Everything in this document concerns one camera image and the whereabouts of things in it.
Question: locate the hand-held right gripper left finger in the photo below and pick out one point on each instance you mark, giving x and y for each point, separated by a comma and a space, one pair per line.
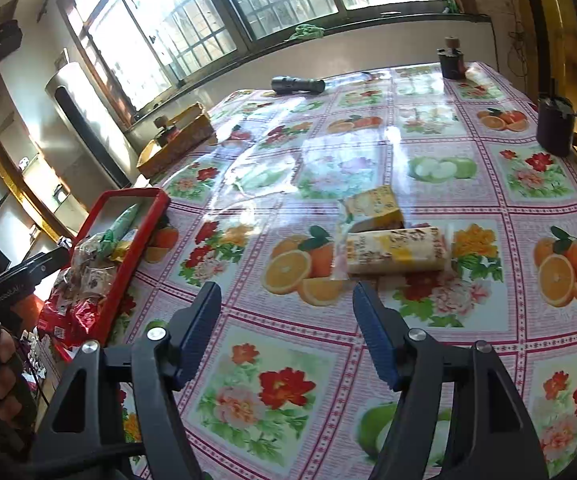
201, 330

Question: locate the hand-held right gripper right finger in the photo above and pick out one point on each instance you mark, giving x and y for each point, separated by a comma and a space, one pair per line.
376, 335

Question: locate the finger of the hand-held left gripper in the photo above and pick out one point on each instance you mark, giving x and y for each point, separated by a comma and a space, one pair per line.
51, 258

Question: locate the pile of small snack packets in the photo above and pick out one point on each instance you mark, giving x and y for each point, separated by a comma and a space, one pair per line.
91, 270

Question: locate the red snack bag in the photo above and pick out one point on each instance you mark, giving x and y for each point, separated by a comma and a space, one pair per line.
68, 312

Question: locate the green snack packet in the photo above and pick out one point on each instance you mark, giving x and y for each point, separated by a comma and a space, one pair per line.
123, 222

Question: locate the long yellow cream snack packet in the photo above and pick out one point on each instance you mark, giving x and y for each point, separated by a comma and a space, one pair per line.
393, 252

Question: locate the red tray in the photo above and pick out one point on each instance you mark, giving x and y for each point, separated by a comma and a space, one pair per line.
136, 255

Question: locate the printed floral tablecloth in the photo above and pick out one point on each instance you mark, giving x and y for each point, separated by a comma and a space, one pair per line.
293, 355

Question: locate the white standing air conditioner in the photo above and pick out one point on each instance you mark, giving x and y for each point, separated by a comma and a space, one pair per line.
83, 125

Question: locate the small jar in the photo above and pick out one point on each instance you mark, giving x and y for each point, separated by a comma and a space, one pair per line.
164, 129

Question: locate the yellow woven basket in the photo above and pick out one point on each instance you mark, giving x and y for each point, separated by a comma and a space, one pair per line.
188, 132

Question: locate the black flashlight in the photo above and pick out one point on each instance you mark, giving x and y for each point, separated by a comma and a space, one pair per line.
298, 85

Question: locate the black cup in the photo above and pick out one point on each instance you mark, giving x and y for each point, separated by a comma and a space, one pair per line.
555, 130

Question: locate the black jar with cork stopper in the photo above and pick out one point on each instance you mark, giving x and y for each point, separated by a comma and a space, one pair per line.
451, 65

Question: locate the green cloth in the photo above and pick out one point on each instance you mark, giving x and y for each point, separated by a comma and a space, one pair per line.
307, 31

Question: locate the barred window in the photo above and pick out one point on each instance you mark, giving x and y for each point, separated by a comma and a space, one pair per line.
268, 0

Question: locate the golden wooden door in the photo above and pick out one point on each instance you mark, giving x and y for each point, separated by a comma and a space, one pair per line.
563, 35

